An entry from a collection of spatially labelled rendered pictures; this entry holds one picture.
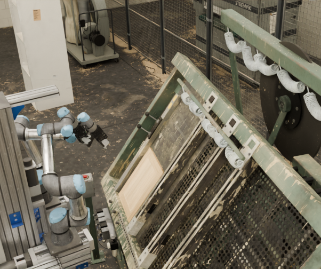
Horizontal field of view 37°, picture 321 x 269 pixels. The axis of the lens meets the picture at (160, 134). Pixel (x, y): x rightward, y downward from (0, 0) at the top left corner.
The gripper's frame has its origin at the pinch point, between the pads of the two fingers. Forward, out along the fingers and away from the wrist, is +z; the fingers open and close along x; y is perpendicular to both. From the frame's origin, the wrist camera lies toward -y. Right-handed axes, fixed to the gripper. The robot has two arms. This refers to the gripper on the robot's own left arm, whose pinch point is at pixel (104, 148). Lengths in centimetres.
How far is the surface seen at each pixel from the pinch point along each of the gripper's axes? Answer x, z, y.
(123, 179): 1.2, 37.4, -4.7
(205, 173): -91, -3, 40
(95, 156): 196, 143, -23
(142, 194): -31.8, 31.9, 0.3
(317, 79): -119, -33, 117
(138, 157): -0.9, 26.9, 15.7
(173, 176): -57, 14, 26
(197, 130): -58, -6, 56
